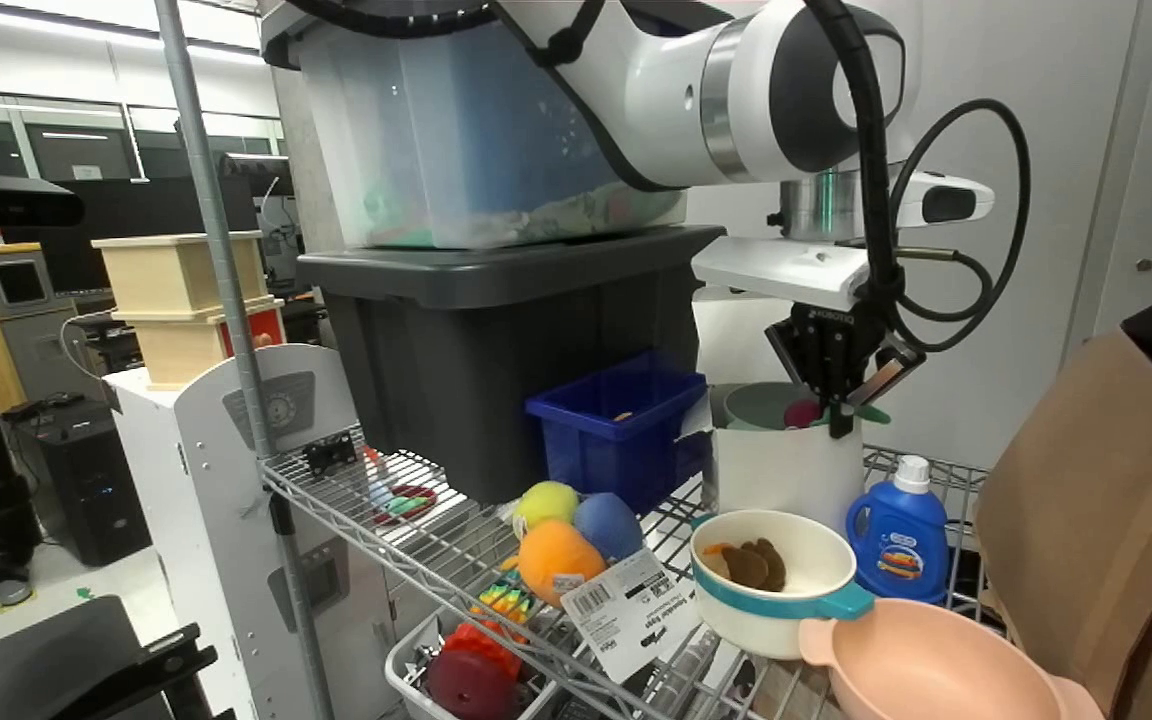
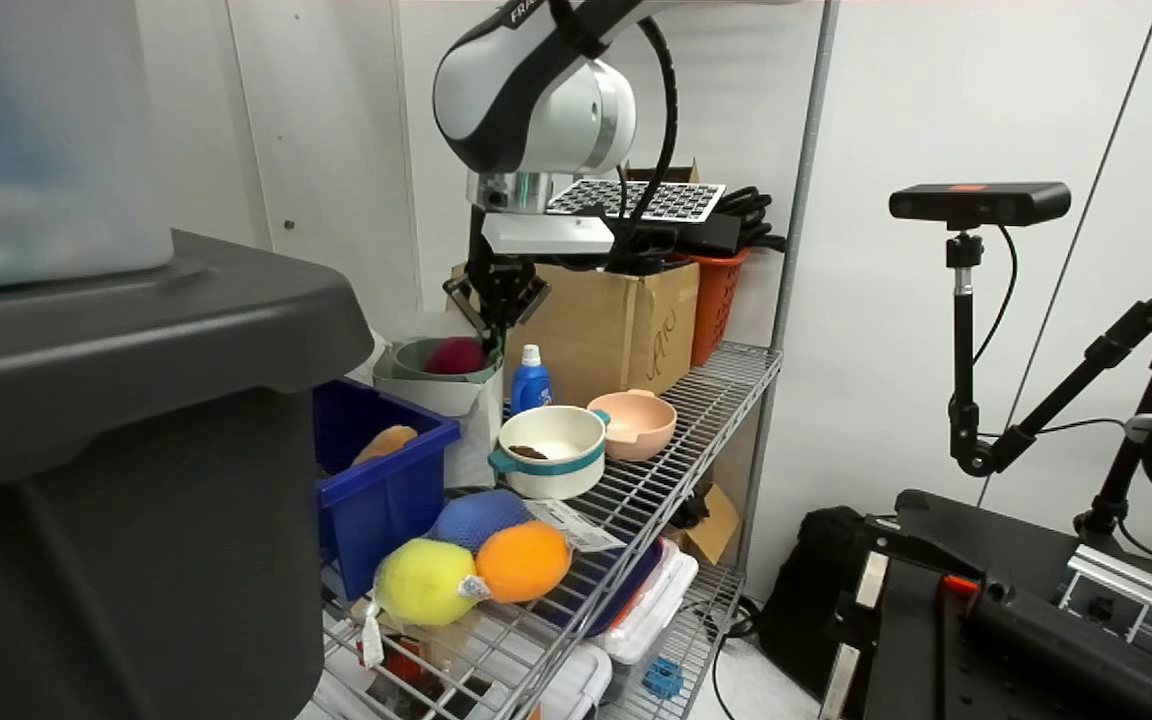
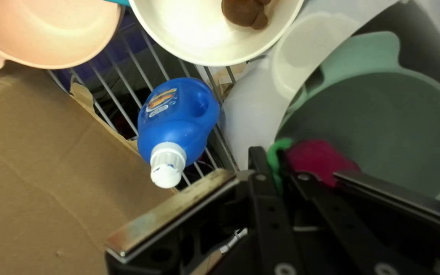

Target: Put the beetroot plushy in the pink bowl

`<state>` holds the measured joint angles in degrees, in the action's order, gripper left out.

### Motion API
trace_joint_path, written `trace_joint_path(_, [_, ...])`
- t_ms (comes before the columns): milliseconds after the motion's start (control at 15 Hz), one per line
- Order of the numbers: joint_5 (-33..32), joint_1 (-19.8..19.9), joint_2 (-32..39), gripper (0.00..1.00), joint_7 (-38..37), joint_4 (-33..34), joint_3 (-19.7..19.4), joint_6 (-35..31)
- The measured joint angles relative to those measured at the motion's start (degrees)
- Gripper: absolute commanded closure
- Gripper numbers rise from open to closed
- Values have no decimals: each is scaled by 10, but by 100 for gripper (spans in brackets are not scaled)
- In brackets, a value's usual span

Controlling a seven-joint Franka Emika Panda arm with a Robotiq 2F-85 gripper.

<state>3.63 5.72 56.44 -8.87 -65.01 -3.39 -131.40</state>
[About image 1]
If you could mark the brown plush toy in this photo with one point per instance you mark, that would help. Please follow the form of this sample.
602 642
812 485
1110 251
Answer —
746 560

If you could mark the small red green toys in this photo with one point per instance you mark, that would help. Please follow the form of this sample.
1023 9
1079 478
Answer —
403 506

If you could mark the blue plush ball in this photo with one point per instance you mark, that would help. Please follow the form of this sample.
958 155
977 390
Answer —
610 525

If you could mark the clear storage bin dark lid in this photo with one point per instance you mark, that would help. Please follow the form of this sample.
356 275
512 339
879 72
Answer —
442 133

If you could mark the white barcode tag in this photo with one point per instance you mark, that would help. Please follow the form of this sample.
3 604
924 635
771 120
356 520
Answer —
629 616

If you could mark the small multicolour toy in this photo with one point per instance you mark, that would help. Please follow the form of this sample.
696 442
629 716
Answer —
505 602

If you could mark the blue plastic bin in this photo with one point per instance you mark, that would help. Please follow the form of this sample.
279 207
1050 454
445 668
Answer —
610 454

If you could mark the black equipment case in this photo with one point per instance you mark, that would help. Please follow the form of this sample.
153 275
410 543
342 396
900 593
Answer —
43 664

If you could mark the white computer tower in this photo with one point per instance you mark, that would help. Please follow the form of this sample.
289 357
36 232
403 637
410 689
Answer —
202 506

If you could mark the metal shelf pole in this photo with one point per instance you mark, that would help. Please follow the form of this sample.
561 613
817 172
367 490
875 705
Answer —
210 200

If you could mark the blue detergent bottle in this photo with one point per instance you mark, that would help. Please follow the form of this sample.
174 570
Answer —
898 543

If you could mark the red toy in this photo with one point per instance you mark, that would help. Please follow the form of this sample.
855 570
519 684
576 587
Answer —
474 675

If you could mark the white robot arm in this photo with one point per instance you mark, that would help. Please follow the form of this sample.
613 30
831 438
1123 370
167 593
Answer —
658 82

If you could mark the white bowl teal band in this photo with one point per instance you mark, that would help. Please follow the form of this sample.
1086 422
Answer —
760 625

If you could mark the white cardboard box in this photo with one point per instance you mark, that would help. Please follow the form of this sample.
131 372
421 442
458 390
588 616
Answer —
788 482

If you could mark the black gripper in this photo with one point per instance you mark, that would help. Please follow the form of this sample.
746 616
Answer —
841 335

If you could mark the beetroot plushy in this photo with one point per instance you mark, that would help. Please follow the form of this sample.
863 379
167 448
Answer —
802 412

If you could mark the pink bowl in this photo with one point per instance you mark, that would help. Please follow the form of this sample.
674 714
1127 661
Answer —
937 675

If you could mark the black monitor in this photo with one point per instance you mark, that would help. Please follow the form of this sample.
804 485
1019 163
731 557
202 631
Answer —
81 155

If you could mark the dark grey storage tote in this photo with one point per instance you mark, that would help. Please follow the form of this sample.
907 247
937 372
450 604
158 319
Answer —
469 363

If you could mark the orange plush ball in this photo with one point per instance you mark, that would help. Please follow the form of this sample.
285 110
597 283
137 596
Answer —
557 557

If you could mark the green round plate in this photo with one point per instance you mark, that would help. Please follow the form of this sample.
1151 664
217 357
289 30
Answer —
756 404

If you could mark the beige stacked boxes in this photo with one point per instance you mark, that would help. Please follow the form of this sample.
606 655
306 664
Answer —
177 286

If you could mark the yellow plush ball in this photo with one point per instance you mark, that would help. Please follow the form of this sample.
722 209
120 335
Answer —
546 506

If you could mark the brown cardboard box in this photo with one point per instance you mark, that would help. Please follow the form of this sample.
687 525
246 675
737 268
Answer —
1096 520

